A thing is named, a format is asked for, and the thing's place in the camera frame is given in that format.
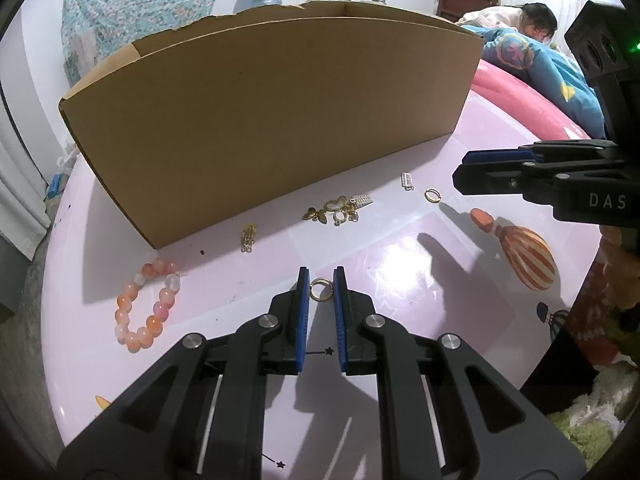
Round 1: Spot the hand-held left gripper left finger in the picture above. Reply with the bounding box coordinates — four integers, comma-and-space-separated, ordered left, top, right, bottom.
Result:
57, 266, 312, 480

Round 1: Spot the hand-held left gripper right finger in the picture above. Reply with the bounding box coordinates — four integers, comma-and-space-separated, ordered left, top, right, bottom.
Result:
332, 266, 586, 480

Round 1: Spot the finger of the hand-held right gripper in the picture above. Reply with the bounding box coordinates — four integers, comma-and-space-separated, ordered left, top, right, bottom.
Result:
452, 160, 626, 207
461, 140, 623, 165

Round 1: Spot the pink bead bracelet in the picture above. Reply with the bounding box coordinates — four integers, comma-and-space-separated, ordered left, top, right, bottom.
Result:
114, 258, 181, 353

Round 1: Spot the brown cardboard box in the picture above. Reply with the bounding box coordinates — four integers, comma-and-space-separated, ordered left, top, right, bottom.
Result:
57, 1, 485, 250

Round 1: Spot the person's right hand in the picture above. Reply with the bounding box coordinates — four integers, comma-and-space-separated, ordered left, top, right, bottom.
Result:
600, 225, 640, 308

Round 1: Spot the blue patterned quilt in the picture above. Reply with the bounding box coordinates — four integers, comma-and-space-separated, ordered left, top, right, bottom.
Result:
460, 25, 608, 139

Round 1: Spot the gold butterfly charm cluster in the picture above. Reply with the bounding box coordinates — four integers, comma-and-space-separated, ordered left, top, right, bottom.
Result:
301, 195, 361, 227

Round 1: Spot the green plush garment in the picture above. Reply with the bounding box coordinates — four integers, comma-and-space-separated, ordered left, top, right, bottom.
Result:
545, 360, 631, 466

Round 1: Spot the white curtain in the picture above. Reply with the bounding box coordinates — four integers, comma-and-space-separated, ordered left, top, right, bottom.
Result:
0, 85, 53, 261

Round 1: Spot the floral cloth on wall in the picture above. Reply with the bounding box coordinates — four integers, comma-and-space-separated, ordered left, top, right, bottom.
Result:
61, 0, 235, 86

